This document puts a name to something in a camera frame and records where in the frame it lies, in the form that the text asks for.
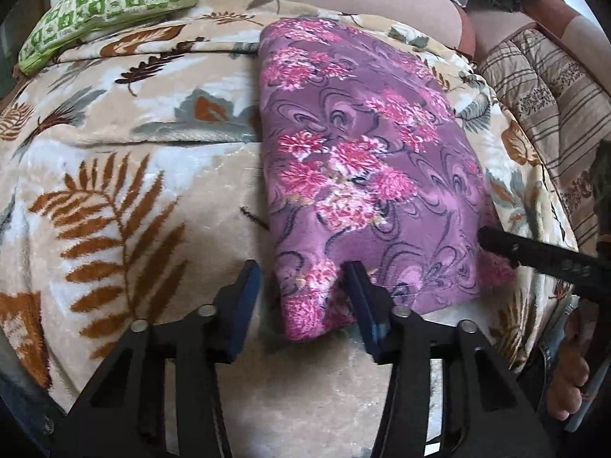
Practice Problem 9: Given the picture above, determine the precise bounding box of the person right hand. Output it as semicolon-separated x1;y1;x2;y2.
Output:
547;308;595;421

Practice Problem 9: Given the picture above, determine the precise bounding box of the leaf pattern fleece blanket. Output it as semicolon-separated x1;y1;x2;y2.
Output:
1;0;577;457

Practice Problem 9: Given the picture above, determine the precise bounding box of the striped brown quilt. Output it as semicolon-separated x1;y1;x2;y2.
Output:
480;28;610;255

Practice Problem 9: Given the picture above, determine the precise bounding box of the green checkered pillow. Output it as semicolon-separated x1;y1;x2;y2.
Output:
18;0;198;76

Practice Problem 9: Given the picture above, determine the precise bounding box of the purple floral garment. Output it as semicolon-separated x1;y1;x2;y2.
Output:
259;18;514;341

